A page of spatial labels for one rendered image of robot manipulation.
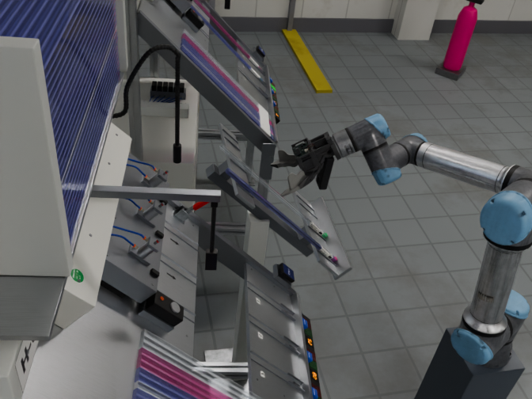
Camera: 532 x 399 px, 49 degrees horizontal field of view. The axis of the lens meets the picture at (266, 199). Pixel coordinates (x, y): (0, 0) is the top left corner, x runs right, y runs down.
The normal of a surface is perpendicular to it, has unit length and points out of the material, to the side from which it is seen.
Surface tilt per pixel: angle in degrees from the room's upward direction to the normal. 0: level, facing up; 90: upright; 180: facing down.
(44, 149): 90
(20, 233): 90
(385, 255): 0
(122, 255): 43
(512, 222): 83
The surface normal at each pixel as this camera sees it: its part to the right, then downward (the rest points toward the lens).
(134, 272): 0.75, -0.54
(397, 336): 0.10, -0.77
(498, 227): -0.71, 0.26
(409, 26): 0.22, 0.63
